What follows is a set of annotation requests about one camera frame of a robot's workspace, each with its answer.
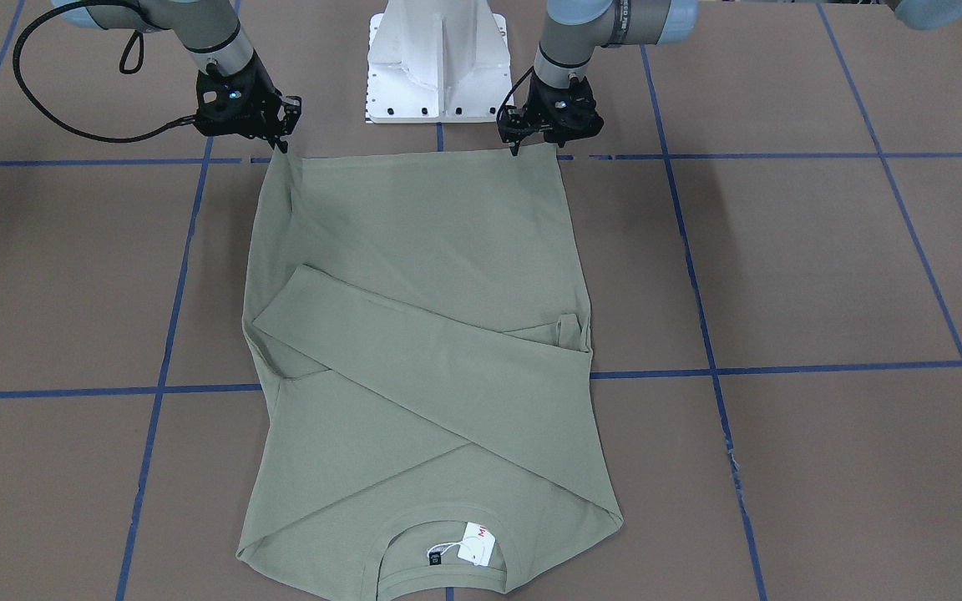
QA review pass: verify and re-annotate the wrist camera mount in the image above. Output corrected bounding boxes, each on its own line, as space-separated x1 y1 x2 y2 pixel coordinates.
278 95 302 136
496 105 534 147

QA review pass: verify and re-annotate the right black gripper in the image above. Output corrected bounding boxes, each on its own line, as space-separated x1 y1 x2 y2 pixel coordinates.
195 63 289 154

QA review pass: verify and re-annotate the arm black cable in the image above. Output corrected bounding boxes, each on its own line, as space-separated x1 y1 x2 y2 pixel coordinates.
495 67 536 126
12 0 202 144

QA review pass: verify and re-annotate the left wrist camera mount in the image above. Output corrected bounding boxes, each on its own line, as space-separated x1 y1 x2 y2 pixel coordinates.
496 105 534 147

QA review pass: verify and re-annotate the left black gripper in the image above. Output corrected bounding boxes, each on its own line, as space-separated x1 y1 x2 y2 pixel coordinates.
509 75 605 157

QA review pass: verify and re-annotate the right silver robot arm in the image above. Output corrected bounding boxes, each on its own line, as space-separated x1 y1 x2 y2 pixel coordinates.
41 1 301 153

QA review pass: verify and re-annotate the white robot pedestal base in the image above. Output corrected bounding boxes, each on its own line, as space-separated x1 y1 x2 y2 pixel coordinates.
364 1 511 124

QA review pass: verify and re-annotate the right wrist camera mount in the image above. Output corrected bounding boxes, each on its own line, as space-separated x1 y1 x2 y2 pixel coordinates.
278 95 302 136

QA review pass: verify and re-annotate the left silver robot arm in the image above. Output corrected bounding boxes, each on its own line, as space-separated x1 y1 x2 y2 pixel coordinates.
496 1 700 154

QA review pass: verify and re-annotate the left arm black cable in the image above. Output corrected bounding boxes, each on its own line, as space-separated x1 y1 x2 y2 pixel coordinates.
495 67 536 126

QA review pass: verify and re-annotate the white paper hang tag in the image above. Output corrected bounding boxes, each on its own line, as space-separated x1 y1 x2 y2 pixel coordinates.
457 522 497 567

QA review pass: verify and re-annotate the olive green long-sleeve shirt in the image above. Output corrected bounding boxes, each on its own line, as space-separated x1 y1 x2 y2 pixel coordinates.
236 144 625 600

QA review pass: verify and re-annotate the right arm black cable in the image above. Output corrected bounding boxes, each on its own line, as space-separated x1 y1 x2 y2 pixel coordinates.
12 0 202 144

